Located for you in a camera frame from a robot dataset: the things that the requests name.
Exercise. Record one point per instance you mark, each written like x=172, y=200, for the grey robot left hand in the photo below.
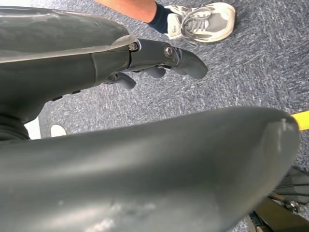
x=60, y=57

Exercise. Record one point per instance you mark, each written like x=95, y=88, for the person's bare leg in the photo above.
x=135, y=9

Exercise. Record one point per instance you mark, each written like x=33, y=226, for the small white object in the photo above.
x=58, y=131
x=33, y=129

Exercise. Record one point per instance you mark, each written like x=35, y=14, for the grey white sneaker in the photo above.
x=205, y=22

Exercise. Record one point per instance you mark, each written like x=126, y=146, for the black robot left foot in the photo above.
x=287, y=205

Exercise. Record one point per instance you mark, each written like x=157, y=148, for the yellow floor tape frame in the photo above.
x=301, y=120

